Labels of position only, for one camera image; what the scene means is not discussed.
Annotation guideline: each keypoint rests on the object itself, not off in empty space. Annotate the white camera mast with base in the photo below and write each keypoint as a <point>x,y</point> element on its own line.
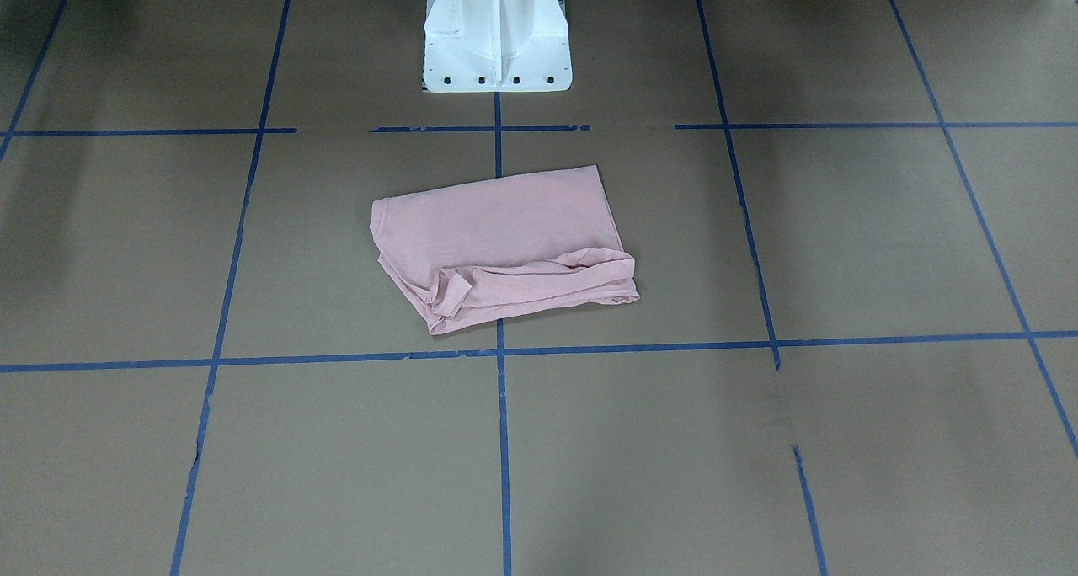
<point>496,46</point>

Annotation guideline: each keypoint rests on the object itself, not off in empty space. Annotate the pink Snoopy t-shirt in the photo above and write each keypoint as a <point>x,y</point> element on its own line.
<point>503,248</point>

